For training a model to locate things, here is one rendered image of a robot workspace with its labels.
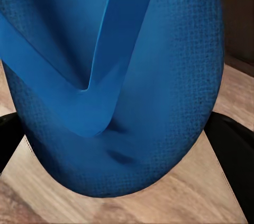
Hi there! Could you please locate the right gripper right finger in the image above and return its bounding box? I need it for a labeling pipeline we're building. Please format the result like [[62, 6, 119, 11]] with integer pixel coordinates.
[[204, 111, 254, 224]]

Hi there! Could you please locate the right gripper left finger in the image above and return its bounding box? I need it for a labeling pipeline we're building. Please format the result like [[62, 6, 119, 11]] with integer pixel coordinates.
[[0, 112, 24, 174]]

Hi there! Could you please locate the sandal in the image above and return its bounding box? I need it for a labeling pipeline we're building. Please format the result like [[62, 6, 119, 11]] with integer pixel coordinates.
[[0, 0, 225, 198]]

